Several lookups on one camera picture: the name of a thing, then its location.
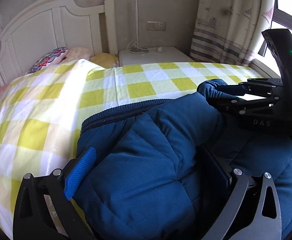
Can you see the colourful patterned pillow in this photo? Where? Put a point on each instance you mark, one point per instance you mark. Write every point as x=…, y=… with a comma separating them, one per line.
x=52, y=58

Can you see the wall power socket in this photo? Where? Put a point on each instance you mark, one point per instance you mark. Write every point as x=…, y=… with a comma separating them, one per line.
x=156, y=26

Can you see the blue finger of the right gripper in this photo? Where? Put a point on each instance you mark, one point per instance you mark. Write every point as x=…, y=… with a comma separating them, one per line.
x=256, y=86
x=237, y=106

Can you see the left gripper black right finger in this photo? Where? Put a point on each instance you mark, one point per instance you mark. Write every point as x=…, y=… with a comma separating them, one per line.
x=226, y=177

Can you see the white charger with cable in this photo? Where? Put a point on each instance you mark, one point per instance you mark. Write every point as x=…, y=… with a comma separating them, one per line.
x=159, y=45

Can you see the yellow white checkered bedspread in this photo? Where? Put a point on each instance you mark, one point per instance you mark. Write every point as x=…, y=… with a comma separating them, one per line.
x=41, y=113

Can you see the white stick lamp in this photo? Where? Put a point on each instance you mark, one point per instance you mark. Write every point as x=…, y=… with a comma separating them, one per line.
x=134, y=46

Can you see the blue quilted puffer jacket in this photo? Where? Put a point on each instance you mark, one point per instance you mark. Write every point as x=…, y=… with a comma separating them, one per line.
x=151, y=176

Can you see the yellow pillow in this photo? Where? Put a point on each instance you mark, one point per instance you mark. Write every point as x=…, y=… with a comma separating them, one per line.
x=105, y=60

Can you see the white nightstand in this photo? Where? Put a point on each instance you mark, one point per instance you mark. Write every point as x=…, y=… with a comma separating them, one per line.
x=169, y=54

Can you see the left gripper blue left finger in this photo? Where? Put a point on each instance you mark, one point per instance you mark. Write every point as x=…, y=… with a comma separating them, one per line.
x=62, y=186

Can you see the patterned striped curtain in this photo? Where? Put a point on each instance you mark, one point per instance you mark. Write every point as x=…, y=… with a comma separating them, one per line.
x=230, y=31

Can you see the white wooden headboard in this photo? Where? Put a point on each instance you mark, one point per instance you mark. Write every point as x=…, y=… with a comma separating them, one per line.
x=48, y=24

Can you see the pink beige pillow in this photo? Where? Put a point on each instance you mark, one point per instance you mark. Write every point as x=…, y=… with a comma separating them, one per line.
x=77, y=53

